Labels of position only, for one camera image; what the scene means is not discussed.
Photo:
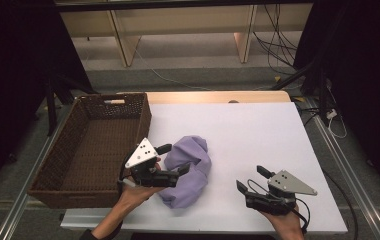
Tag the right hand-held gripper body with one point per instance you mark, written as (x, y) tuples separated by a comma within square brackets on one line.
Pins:
[(286, 185)]

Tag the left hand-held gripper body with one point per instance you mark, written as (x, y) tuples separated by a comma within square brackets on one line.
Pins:
[(141, 155)]

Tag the purple cloth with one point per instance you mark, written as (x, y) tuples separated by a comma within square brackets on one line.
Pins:
[(193, 186)]

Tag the brown woven basket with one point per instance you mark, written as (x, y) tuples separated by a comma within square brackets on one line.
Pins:
[(88, 150)]

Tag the person's right hand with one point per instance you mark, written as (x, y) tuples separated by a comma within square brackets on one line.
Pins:
[(286, 225)]

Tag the person's left hand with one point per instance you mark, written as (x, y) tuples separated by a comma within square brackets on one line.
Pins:
[(134, 196)]

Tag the white table mat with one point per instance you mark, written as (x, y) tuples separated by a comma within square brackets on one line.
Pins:
[(251, 133)]

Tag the black metal stand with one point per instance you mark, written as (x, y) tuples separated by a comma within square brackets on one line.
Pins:
[(50, 110), (293, 77)]

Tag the light wooden desk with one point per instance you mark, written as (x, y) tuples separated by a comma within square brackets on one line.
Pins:
[(178, 20)]

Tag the black curtain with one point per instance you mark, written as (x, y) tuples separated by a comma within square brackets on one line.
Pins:
[(14, 66), (364, 66)]

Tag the aluminium frame rail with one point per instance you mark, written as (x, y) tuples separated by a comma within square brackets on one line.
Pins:
[(351, 176), (28, 186)]

